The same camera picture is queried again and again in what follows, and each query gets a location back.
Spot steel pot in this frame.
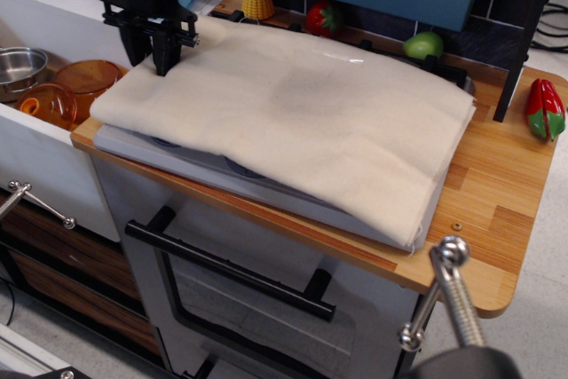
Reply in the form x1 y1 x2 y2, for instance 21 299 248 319
1 47 49 103

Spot orange transparent lid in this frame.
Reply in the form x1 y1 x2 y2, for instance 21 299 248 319
15 83 77 130

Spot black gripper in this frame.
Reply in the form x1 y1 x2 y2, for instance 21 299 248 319
101 0 199 76

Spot metal clamp screw left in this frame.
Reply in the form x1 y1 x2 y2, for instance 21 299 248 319
1 180 77 230

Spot black oven door handle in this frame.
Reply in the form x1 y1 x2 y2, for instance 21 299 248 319
125 206 335 322

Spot wooden drawer cabinet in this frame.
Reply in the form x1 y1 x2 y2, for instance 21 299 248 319
1 201 164 367

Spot metal clamp screw right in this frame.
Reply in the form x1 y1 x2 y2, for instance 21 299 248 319
398 235 486 352

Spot metal clamp screw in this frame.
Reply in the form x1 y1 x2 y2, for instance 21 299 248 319
398 235 486 352
1 180 77 230

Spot black cables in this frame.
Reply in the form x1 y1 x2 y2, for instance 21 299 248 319
492 0 568 53

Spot orange transparent bowl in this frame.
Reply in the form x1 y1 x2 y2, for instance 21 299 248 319
54 59 123 124

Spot grey toy stove top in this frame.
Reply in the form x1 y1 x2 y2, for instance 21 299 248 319
92 10 476 253

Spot white oven door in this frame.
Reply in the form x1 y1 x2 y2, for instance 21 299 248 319
117 201 418 378

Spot cream cloth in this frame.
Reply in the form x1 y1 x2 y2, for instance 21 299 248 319
89 14 477 257

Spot red toy strawberry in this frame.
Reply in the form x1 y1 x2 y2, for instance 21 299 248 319
305 0 343 38

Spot green toy apple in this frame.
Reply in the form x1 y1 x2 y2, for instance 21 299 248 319
403 31 444 59

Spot black metal stand post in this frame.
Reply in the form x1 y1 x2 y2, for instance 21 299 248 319
493 0 548 122

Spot yellow toy corn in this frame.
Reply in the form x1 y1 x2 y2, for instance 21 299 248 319
241 0 276 20

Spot red toy pepper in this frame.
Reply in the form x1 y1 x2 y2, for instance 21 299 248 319
525 79 566 142

